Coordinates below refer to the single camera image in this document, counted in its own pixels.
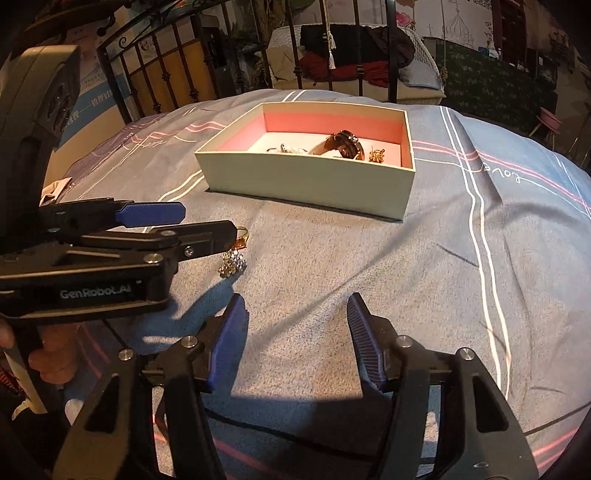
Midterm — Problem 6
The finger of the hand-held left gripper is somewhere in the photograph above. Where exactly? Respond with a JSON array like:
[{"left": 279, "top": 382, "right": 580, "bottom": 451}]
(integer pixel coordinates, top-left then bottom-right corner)
[
  {"left": 69, "top": 220, "right": 238, "bottom": 267},
  {"left": 39, "top": 198, "right": 187, "bottom": 237}
]

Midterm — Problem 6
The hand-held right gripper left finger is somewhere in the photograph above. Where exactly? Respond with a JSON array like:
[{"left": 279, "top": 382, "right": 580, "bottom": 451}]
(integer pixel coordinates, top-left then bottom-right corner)
[{"left": 51, "top": 293, "right": 250, "bottom": 480}]

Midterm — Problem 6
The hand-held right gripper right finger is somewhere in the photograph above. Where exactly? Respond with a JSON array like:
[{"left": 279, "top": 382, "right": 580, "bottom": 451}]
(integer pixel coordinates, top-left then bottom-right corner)
[{"left": 346, "top": 292, "right": 541, "bottom": 480}]

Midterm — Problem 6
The silver cluster earring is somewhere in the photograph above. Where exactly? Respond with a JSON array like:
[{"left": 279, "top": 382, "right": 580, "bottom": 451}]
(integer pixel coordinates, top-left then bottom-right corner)
[{"left": 217, "top": 251, "right": 248, "bottom": 278}]

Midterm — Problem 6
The box with pink lining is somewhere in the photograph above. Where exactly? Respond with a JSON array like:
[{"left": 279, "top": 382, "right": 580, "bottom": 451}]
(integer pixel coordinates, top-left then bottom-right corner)
[{"left": 194, "top": 102, "right": 416, "bottom": 223}]

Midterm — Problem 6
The gold wristwatch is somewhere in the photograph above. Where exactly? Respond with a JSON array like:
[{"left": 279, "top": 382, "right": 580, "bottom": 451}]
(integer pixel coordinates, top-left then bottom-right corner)
[{"left": 308, "top": 130, "right": 368, "bottom": 162}]

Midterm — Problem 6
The person's left hand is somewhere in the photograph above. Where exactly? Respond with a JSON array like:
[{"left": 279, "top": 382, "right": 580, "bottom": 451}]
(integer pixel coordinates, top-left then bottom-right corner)
[{"left": 0, "top": 318, "right": 80, "bottom": 385}]

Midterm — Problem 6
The beige cloth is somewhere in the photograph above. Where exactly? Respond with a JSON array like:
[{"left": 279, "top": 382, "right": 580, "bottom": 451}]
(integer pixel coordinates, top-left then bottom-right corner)
[{"left": 39, "top": 177, "right": 75, "bottom": 207}]

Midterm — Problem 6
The yellow wooden board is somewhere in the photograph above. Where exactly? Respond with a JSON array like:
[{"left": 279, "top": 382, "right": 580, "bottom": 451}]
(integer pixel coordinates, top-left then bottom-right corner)
[{"left": 128, "top": 47, "right": 209, "bottom": 117}]

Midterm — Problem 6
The red clothing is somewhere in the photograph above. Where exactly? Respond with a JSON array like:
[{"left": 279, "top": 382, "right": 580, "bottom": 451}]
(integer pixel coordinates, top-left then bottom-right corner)
[{"left": 298, "top": 52, "right": 392, "bottom": 87}]

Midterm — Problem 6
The black clothing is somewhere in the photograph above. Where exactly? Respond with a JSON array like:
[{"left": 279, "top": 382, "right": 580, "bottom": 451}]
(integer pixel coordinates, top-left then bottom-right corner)
[{"left": 300, "top": 24, "right": 415, "bottom": 66}]

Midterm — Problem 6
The black iron bed headboard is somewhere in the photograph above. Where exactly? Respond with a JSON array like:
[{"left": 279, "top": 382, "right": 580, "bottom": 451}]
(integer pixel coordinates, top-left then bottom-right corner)
[{"left": 95, "top": 0, "right": 403, "bottom": 126}]

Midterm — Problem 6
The blue cushion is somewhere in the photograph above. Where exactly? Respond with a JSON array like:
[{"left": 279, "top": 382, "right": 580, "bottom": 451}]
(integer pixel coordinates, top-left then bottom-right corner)
[{"left": 399, "top": 57, "right": 445, "bottom": 90}]

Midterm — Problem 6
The dark green floral cloth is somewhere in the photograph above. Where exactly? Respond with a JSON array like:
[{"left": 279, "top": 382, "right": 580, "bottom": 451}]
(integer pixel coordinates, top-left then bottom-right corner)
[{"left": 442, "top": 43, "right": 558, "bottom": 136}]

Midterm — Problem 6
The pink stool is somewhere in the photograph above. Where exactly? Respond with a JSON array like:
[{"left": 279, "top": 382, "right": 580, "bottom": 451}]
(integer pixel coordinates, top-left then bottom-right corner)
[{"left": 527, "top": 106, "right": 565, "bottom": 140}]

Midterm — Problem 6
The white wicker chair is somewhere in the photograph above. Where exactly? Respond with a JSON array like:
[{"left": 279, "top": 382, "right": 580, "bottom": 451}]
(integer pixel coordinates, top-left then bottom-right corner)
[{"left": 269, "top": 22, "right": 447, "bottom": 101}]

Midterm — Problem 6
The red phone booth cabinet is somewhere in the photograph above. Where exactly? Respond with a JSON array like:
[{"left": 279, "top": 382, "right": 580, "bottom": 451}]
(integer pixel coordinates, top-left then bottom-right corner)
[{"left": 491, "top": 0, "right": 528, "bottom": 52}]

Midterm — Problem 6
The blue wall poster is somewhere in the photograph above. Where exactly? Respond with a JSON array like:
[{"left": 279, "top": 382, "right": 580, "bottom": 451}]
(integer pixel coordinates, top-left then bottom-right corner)
[{"left": 59, "top": 59, "right": 122, "bottom": 154}]

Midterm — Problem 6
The white tassel cord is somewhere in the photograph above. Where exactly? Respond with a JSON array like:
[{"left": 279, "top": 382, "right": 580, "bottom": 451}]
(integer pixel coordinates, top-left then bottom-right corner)
[{"left": 323, "top": 0, "right": 338, "bottom": 71}]

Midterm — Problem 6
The hanging knotted rope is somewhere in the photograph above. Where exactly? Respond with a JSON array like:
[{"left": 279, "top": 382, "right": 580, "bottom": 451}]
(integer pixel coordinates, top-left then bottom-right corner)
[{"left": 438, "top": 0, "right": 451, "bottom": 82}]

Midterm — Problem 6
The white wall banner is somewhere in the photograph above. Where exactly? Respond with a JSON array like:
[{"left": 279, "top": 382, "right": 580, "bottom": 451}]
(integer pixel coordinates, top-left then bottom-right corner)
[{"left": 410, "top": 0, "right": 495, "bottom": 48}]

